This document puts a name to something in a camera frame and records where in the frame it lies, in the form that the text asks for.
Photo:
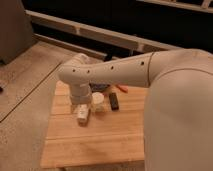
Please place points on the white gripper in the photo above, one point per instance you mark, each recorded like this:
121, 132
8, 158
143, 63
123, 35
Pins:
80, 94

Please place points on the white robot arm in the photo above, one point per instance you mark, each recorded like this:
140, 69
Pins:
178, 109

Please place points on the dark blue bowl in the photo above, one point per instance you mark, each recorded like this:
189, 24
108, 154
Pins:
98, 87

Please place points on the white round cup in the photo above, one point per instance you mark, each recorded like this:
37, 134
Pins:
97, 101

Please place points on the black rectangular block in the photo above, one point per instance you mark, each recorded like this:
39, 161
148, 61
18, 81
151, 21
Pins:
113, 101

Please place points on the wooden table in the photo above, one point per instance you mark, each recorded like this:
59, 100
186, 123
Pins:
109, 137

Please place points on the grey cabinet at left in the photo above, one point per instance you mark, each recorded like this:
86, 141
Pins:
16, 33

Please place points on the white shelf rail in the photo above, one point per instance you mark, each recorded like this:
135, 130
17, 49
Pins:
99, 34

